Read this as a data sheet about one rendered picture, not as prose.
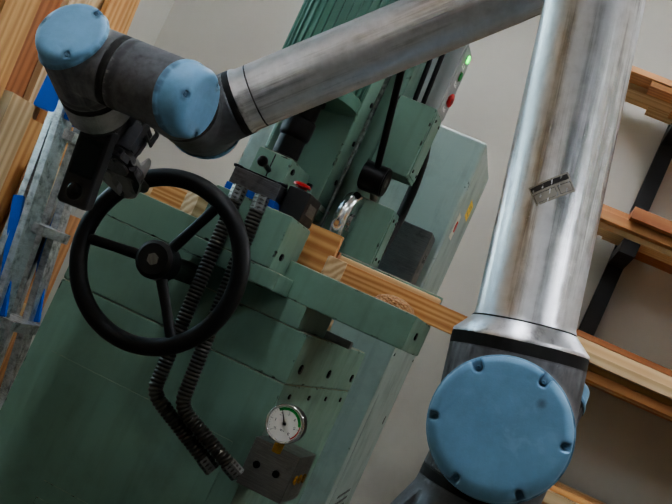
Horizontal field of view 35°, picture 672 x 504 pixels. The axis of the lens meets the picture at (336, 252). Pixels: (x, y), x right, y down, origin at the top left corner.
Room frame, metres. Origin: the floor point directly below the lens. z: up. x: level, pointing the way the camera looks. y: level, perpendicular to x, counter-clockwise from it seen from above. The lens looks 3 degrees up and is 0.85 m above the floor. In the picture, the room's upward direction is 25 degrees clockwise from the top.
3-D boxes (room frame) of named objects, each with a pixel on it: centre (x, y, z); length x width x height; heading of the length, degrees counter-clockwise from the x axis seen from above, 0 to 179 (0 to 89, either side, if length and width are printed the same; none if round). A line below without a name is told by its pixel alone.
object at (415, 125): (2.14, -0.04, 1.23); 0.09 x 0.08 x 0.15; 166
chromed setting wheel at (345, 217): (2.06, 0.01, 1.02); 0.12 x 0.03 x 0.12; 166
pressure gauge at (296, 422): (1.70, -0.04, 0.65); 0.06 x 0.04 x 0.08; 76
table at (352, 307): (1.84, 0.12, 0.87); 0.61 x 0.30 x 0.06; 76
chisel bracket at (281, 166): (1.98, 0.15, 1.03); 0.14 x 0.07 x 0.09; 166
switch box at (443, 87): (2.24, -0.05, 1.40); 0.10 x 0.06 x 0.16; 166
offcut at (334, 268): (1.78, -0.01, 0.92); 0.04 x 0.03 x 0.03; 3
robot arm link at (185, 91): (1.29, 0.27, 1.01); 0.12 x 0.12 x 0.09; 76
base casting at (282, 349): (2.08, 0.13, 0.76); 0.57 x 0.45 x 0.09; 166
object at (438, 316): (1.93, 0.04, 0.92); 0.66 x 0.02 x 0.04; 76
